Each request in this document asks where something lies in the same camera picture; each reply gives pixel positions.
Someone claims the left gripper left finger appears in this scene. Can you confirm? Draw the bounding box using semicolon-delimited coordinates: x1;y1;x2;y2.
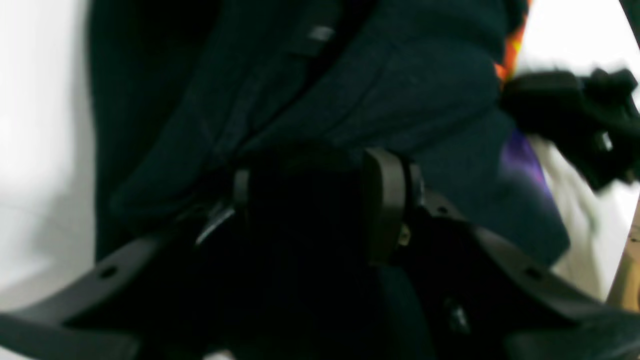
1;168;250;360

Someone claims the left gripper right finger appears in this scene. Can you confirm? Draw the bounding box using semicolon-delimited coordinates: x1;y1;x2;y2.
361;148;639;360

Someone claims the black printed t-shirt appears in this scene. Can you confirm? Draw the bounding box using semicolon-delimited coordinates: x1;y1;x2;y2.
87;0;571;360

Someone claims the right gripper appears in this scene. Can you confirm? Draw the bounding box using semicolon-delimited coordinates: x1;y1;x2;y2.
500;68;640;191

